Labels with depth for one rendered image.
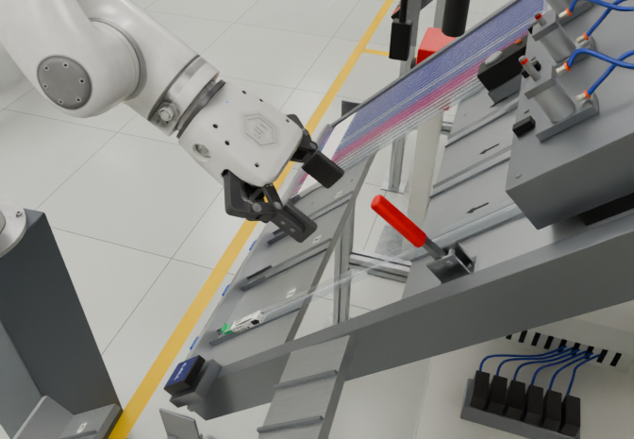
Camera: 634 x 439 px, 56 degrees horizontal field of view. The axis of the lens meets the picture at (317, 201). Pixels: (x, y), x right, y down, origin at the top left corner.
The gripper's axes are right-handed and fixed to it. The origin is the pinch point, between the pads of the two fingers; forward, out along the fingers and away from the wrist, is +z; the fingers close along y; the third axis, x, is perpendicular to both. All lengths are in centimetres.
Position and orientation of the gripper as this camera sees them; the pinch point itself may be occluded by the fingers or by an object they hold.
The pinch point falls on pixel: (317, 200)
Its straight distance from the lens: 62.7
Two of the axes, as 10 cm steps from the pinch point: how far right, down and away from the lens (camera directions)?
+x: -5.5, 5.0, 6.7
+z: 7.7, 6.1, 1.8
